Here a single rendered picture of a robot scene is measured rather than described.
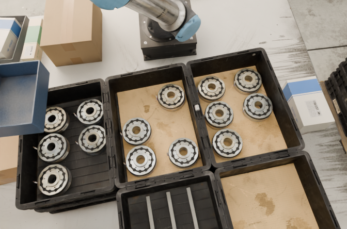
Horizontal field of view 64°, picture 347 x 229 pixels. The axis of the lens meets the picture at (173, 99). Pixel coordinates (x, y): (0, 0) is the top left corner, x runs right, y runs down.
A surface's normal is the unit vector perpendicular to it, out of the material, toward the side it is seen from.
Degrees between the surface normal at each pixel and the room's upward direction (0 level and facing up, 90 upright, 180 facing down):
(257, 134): 0
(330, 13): 0
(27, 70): 90
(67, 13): 0
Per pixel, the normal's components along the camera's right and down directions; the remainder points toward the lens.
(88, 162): -0.05, -0.44
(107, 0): 0.51, 0.73
